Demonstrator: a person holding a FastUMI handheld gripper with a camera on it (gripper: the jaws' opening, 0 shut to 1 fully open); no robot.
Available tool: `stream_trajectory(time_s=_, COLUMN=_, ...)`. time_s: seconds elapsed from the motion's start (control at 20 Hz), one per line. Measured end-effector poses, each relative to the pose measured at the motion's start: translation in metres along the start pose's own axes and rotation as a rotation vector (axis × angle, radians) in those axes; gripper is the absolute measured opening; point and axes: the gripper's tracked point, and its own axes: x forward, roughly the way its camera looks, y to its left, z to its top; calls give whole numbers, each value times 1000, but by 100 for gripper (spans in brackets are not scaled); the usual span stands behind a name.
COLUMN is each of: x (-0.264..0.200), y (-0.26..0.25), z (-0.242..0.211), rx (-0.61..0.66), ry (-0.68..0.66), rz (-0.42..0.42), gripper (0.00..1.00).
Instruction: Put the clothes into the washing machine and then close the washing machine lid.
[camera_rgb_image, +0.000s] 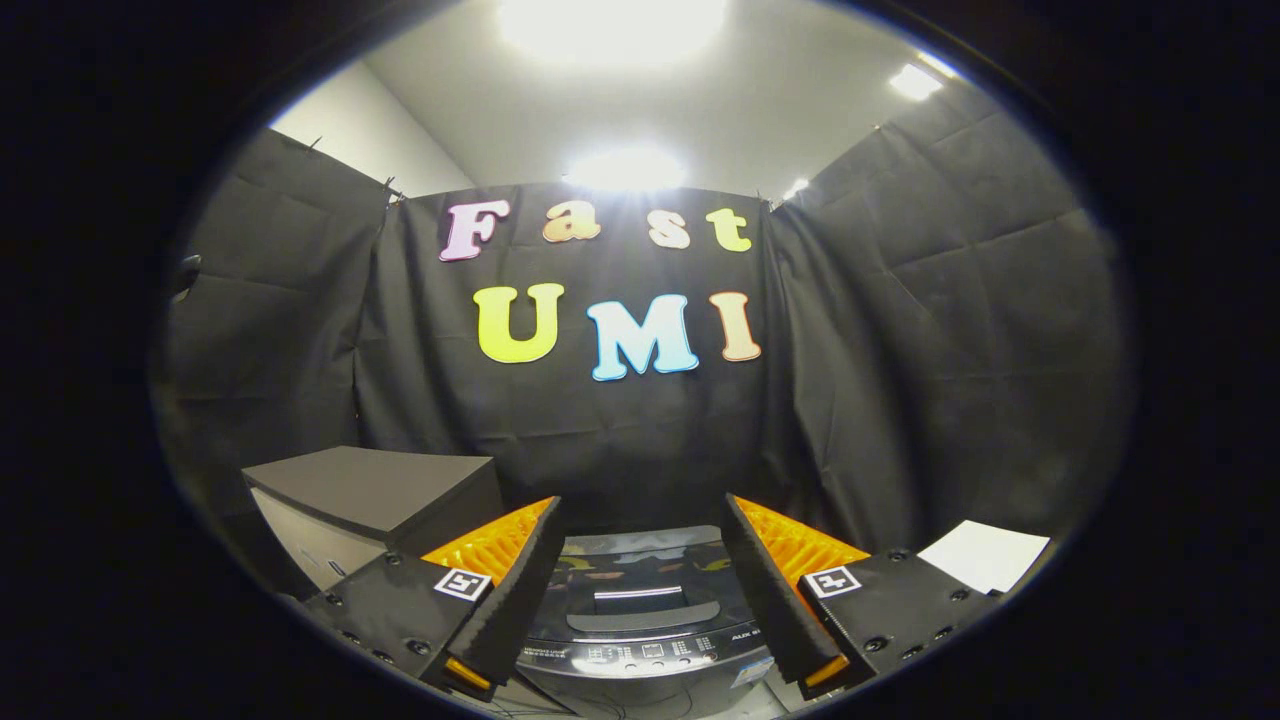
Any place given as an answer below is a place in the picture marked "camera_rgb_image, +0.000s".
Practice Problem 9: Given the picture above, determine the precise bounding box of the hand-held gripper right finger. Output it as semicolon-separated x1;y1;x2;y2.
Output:
724;493;1001;701

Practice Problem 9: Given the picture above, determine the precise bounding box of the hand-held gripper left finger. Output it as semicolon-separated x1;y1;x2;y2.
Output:
300;497;564;699

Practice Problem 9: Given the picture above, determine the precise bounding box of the grey top-load washing machine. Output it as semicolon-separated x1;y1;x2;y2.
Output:
515;525;791;720

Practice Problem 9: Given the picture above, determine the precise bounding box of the grey cabinet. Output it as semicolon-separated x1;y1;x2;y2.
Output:
242;445;506;591

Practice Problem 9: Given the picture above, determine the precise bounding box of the black backdrop cloth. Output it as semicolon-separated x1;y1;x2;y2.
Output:
150;78;1136;591

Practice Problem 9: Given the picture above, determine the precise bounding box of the white paper sheet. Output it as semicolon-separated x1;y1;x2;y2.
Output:
918;520;1051;596

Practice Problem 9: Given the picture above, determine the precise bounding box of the large ceiling light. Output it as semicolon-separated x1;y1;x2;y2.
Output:
497;0;728;66

